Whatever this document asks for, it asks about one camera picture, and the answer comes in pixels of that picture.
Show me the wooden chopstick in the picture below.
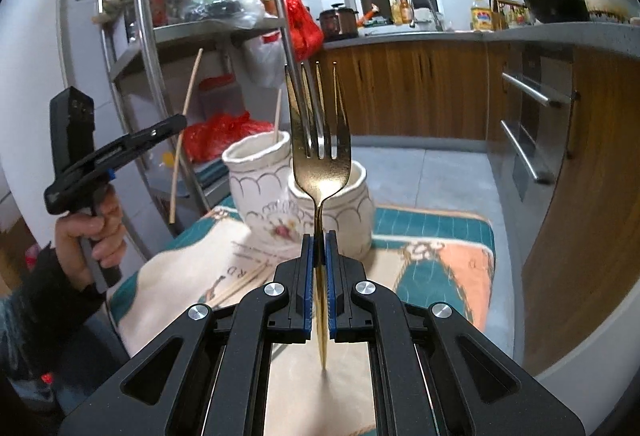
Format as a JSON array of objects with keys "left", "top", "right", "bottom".
[
  {"left": 168, "top": 47, "right": 205, "bottom": 225},
  {"left": 272, "top": 88, "right": 282, "bottom": 145},
  {"left": 206, "top": 264, "right": 272, "bottom": 308}
]

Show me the gold fork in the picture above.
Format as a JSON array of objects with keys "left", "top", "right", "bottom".
[{"left": 286, "top": 65, "right": 352, "bottom": 367}]

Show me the kitchen faucet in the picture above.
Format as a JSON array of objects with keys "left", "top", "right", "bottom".
[{"left": 409, "top": 0, "right": 445, "bottom": 31}]

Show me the person's left hand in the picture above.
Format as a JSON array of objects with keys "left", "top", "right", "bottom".
[{"left": 53, "top": 186, "right": 127, "bottom": 291}]

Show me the red lidded plastic jar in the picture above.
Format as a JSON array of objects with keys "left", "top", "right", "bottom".
[{"left": 198, "top": 74, "right": 245, "bottom": 119}]

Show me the white floral ceramic utensil holder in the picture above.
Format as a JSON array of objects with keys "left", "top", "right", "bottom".
[{"left": 221, "top": 131, "right": 375, "bottom": 260}]

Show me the stainless steel shelf rack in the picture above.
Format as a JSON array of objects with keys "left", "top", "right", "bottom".
[{"left": 94, "top": 0, "right": 312, "bottom": 237}]

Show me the white plastic bag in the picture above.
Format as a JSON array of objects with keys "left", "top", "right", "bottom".
[{"left": 242, "top": 31, "right": 286, "bottom": 89}]

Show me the clear bag with dark contents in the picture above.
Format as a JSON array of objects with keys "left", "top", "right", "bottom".
[{"left": 178, "top": 0, "right": 266, "bottom": 30}]

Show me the built-in oven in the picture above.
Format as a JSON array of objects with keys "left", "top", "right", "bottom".
[{"left": 500, "top": 43, "right": 576, "bottom": 201}]

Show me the hanging red plastic bag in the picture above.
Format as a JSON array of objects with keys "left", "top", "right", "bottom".
[{"left": 284, "top": 0, "right": 324, "bottom": 62}]

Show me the black rice cooker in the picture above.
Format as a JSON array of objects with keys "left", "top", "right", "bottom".
[{"left": 319, "top": 3, "right": 358, "bottom": 42}]

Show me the yellow oil bottle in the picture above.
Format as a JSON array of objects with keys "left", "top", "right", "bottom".
[{"left": 471, "top": 0, "right": 495, "bottom": 31}]

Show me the black wok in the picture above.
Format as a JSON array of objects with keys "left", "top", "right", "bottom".
[{"left": 524, "top": 0, "right": 590, "bottom": 24}]

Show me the white ceramic pot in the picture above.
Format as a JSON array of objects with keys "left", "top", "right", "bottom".
[{"left": 585, "top": 0, "right": 639, "bottom": 24}]

